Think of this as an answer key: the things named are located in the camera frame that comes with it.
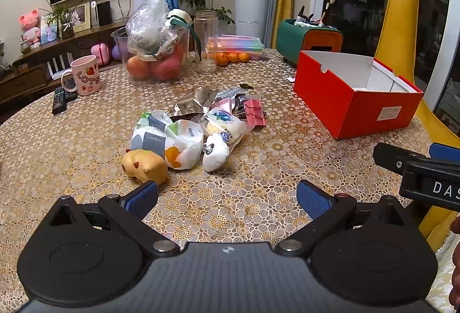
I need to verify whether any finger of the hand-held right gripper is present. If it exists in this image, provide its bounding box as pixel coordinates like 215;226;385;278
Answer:
429;142;460;160
373;142;417;175

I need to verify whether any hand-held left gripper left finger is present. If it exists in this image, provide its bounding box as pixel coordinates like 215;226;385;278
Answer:
45;181;180;258

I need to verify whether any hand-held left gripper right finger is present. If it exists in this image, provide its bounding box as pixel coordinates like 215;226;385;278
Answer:
275;180;419;258

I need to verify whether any red cardboard box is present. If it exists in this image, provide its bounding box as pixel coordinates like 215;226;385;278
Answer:
294;50;424;140

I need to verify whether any white packet orange print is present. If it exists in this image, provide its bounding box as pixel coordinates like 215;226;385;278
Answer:
164;120;204;170

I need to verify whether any white charging cable packet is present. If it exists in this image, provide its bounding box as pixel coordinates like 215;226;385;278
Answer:
202;133;230;172

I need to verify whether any white packet blue print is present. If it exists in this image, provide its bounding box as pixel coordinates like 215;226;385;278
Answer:
204;107;248;145

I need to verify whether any person's right hand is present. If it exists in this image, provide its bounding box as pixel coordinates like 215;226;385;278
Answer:
449;214;460;303

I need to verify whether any golden capybara toy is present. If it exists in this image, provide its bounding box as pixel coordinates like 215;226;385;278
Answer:
120;149;168;188

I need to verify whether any white tissue packet grey label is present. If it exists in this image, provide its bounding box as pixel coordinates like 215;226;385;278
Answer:
130;111;173;155

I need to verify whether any silver foil packet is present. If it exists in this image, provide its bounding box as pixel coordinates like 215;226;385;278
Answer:
174;88;216;117

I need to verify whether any small pink packet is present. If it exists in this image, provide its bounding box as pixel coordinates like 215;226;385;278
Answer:
211;99;235;112

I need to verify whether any black remote control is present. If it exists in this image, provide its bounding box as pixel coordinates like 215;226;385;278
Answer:
52;86;69;115
59;77;78;102

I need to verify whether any crumpled foil snack packet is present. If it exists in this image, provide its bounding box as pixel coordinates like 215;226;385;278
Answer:
216;86;249;107

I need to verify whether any pink strawberry mug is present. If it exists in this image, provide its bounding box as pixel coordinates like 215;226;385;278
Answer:
61;55;100;96

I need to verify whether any yellow chair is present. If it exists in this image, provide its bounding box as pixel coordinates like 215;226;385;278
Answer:
374;0;460;252

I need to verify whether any glass fruit bowl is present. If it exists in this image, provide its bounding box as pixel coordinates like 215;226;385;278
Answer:
111;25;190;82

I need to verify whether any green orange organizer box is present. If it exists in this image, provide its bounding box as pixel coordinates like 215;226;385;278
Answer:
276;19;344;66

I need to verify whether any pink round case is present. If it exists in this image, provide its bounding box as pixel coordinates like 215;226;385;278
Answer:
90;43;110;66

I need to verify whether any white router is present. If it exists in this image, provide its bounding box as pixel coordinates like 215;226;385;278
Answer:
47;52;74;80

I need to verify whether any makeup brush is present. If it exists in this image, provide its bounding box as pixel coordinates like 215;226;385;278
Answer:
321;0;337;25

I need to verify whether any clear glass jar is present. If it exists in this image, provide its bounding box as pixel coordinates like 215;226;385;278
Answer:
194;10;218;74

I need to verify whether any wooden tv cabinet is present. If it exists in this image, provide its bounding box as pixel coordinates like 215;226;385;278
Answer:
0;19;131;116

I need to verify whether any crumpled clear plastic bag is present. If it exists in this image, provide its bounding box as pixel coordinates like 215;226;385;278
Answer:
126;0;179;60

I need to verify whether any stack of colourful boxes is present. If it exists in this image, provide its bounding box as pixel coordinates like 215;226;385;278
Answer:
206;34;270;61

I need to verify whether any potted grass plant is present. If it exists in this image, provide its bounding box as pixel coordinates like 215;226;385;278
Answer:
39;0;86;40

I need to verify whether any white ball green ribbon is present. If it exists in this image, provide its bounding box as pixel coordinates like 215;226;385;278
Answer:
167;9;195;30

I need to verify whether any black speaker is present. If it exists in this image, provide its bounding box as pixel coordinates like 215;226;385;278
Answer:
97;1;113;26

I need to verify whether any small picture card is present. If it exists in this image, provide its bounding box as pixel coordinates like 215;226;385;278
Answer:
40;14;58;45

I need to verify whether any white board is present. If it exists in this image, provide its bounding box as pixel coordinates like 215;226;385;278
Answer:
133;0;157;17

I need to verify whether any pink bear plush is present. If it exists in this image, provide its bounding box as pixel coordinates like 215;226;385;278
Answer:
19;10;41;48

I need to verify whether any cream photo frame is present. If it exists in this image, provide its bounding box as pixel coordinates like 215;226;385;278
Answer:
70;2;91;29

